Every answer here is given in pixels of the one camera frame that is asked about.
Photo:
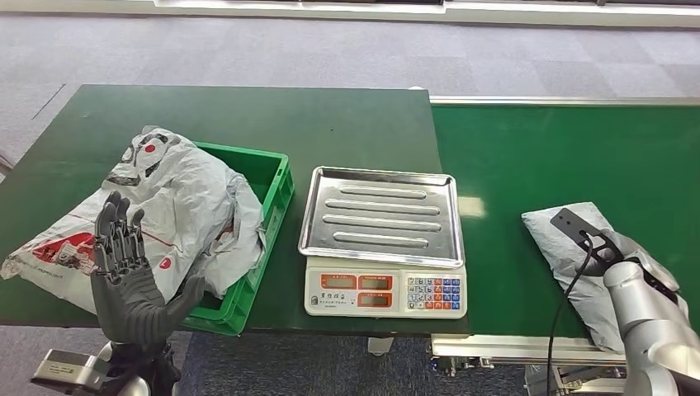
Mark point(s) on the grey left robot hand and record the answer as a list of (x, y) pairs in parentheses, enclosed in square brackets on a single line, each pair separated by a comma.
[(131, 311)]

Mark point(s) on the grey mail bag package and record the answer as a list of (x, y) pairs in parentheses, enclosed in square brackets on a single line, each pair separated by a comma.
[(558, 262)]

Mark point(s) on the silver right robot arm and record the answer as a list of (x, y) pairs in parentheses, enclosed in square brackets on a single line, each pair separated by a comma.
[(656, 328)]

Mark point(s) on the green conveyor belt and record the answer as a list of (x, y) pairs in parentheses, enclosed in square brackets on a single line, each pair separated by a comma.
[(547, 153)]

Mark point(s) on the large grey red-printed mail bag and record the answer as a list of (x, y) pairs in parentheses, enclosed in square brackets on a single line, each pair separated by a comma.
[(175, 197)]

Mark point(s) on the plain grey crumpled mail bag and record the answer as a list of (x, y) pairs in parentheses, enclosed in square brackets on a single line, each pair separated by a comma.
[(240, 251)]

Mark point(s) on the green plastic crate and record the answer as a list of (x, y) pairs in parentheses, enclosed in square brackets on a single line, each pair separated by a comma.
[(273, 180)]

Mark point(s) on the dark green table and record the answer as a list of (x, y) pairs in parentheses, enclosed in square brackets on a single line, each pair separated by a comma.
[(246, 120)]

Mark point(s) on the white table foot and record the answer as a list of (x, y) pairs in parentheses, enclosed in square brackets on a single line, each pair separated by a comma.
[(380, 346)]

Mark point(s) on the white electronic scale steel pan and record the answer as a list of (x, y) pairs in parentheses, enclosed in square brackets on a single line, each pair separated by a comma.
[(383, 218)]

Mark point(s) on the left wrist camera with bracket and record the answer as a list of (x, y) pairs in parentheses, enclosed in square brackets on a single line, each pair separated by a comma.
[(65, 369)]

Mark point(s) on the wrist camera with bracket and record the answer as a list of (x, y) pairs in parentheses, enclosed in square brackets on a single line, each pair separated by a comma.
[(65, 369), (568, 224)]

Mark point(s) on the white wall ledge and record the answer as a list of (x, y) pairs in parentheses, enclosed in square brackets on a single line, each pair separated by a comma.
[(82, 6)]

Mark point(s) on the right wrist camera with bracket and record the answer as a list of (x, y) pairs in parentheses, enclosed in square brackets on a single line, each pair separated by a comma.
[(568, 224)]

